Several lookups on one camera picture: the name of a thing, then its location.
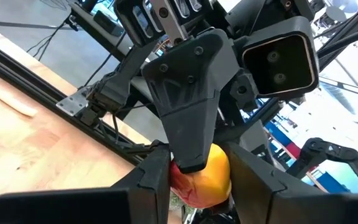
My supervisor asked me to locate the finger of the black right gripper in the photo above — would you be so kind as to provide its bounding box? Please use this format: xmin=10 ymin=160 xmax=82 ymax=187
xmin=140 ymin=29 xmax=240 ymax=174

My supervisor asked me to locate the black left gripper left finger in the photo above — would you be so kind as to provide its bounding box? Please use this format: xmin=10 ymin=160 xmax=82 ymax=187
xmin=0 ymin=143 xmax=172 ymax=224

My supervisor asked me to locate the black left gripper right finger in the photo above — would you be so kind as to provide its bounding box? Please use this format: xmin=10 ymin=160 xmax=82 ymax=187
xmin=224 ymin=141 xmax=358 ymax=224

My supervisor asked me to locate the small orange-yellow fruit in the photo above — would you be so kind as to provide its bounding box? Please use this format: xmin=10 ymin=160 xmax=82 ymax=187
xmin=169 ymin=142 xmax=232 ymax=210

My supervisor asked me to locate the silver mounting plate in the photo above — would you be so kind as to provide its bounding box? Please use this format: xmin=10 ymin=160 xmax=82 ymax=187
xmin=56 ymin=86 xmax=90 ymax=118

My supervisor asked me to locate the yellow banana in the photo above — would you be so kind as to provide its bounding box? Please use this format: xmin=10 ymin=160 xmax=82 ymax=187
xmin=0 ymin=81 xmax=39 ymax=118

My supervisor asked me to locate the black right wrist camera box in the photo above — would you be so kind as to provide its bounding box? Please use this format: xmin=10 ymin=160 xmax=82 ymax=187
xmin=241 ymin=15 xmax=320 ymax=100

